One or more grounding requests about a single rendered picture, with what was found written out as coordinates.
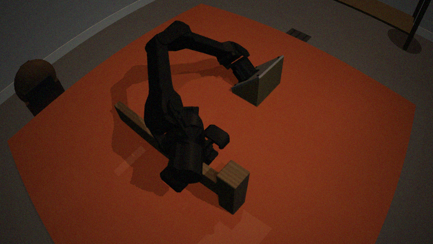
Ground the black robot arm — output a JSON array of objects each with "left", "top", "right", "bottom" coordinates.
[{"left": 144, "top": 21, "right": 259, "bottom": 184}]

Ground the dark wooden square post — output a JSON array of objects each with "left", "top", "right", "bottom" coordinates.
[{"left": 216, "top": 160, "right": 250, "bottom": 215}]

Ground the long wooden rail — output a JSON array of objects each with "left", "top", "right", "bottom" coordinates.
[{"left": 114, "top": 101, "right": 218, "bottom": 195}]

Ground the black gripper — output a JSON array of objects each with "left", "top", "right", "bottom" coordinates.
[{"left": 160, "top": 124, "right": 230, "bottom": 193}]

